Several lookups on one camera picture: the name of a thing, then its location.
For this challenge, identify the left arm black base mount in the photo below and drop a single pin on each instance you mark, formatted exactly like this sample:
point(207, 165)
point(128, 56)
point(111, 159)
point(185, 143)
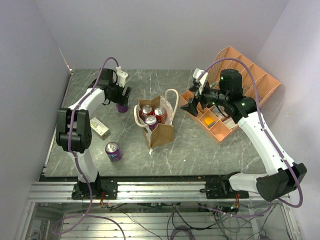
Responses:
point(102, 188)

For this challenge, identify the orange plastic desk organizer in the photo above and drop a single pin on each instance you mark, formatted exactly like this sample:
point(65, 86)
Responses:
point(244, 87)

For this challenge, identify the red Coca-Cola can front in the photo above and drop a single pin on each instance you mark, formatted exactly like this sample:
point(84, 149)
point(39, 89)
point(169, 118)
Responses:
point(160, 114)

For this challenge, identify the brown canvas tote bag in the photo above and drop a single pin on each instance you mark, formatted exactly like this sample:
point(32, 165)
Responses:
point(163, 133)

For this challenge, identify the small white cardboard box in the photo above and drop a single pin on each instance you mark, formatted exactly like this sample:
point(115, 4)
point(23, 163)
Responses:
point(99, 128)

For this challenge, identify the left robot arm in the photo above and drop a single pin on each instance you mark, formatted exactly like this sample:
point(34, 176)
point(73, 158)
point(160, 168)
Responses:
point(74, 133)

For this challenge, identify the red Coca-Cola can back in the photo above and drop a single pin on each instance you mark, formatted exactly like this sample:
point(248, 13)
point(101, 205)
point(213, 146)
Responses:
point(145, 111)

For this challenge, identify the yellow eraser in organizer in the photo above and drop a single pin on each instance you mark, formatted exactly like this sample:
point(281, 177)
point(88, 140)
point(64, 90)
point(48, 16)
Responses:
point(209, 122)

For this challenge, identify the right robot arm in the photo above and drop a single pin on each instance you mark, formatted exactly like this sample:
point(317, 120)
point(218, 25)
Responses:
point(282, 175)

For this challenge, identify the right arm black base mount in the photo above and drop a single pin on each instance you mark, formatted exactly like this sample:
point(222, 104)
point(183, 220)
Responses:
point(219, 187)

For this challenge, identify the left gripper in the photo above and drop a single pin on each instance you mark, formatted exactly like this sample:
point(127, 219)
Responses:
point(122, 99)

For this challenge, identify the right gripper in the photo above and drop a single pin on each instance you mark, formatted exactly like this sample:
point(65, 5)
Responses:
point(191, 106)

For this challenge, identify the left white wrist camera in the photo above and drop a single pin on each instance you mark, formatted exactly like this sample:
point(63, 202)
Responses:
point(122, 76)

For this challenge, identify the purple Fanta can back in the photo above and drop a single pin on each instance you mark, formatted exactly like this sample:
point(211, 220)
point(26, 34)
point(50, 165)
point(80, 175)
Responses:
point(122, 108)

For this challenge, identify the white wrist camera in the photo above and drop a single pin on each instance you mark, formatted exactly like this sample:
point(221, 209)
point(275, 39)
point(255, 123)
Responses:
point(122, 76)
point(200, 79)

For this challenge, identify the aluminium mounting rail frame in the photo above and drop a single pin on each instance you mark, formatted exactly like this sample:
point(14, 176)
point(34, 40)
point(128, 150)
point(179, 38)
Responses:
point(152, 208)

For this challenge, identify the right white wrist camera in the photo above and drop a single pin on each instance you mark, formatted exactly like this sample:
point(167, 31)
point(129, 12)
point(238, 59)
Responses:
point(200, 79)

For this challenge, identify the purple fanta can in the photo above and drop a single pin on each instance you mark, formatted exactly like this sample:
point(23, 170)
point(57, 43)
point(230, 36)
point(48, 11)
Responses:
point(151, 121)
point(122, 108)
point(113, 151)

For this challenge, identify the red coca-cola can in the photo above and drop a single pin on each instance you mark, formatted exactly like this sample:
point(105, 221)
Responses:
point(145, 111)
point(160, 114)

